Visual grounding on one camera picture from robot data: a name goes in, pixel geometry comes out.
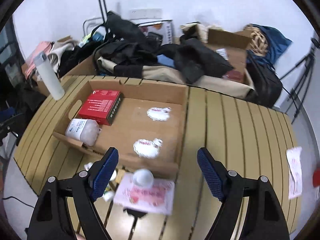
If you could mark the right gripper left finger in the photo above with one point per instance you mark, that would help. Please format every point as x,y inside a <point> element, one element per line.
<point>51,218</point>

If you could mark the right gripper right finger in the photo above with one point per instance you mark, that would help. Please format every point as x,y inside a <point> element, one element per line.
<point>264,216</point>

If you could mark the small black object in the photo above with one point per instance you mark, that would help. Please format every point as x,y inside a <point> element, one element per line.
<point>135,213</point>

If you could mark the small white round jar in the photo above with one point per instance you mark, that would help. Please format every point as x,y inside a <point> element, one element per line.
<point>143,178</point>

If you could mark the red rectangular box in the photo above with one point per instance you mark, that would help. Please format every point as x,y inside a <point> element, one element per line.
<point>102,106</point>

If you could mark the red cup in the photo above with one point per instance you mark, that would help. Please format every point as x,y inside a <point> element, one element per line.
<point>316,177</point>

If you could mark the white paper sheet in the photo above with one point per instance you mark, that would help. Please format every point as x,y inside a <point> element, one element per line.
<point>295,172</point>

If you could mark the olive slatted folding table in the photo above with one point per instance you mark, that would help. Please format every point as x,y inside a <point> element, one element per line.
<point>247,138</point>

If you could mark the pink white booklet pouch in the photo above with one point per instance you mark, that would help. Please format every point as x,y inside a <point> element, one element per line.
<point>158,198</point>

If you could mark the black backpack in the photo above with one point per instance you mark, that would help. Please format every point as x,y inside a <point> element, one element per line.
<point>267,86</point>

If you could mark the open cardboard tray box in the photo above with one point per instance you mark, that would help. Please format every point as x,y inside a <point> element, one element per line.
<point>147,129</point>

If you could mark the white thermos bottle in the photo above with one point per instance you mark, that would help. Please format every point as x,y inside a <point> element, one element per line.
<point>48,76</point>

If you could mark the cardboard box with clothes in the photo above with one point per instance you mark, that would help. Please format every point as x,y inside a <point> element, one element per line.
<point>69,60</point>

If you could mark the cream garment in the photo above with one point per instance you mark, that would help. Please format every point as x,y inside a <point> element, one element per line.
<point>57,51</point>

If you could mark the woven rattan ball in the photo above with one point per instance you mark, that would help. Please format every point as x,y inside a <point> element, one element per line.
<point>259,43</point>

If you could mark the blue bag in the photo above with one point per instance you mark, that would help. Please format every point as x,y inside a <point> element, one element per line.
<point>277,45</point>

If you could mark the cardboard box right rear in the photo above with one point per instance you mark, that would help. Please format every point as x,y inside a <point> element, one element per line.
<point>232,46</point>

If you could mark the black clothes pile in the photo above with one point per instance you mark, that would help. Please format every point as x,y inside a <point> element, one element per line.
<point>127,52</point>

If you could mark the camera tripod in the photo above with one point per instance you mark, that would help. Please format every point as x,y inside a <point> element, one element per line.
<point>298,92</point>

